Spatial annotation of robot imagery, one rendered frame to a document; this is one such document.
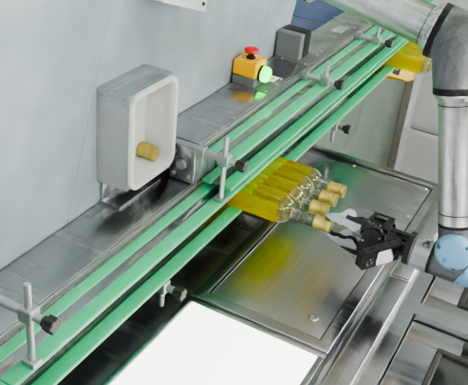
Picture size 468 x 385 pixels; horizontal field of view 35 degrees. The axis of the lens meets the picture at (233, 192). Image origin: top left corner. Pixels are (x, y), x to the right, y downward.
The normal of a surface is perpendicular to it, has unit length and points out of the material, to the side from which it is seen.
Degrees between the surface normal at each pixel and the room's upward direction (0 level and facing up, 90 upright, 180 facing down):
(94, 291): 90
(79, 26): 0
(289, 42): 90
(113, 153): 90
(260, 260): 90
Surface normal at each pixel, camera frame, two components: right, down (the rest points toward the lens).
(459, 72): -0.32, 0.04
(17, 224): 0.88, 0.32
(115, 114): -0.47, 0.42
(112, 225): 0.09, -0.85
